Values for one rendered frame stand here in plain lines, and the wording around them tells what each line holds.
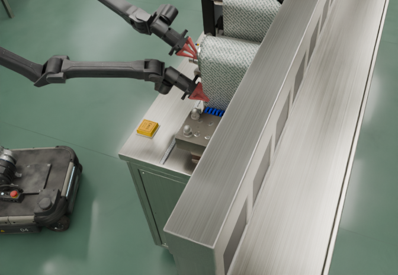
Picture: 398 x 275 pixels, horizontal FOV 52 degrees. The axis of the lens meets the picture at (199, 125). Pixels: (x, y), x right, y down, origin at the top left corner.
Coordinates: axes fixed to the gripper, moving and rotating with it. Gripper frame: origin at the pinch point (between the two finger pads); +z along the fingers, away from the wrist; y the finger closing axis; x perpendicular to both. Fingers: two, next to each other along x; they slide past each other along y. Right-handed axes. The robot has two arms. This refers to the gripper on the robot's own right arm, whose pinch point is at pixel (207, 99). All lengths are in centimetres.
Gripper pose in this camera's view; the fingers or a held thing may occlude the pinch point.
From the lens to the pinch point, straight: 161.6
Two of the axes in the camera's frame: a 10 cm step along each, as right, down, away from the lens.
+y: -3.9, 7.0, -6.0
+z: 8.3, 5.5, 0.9
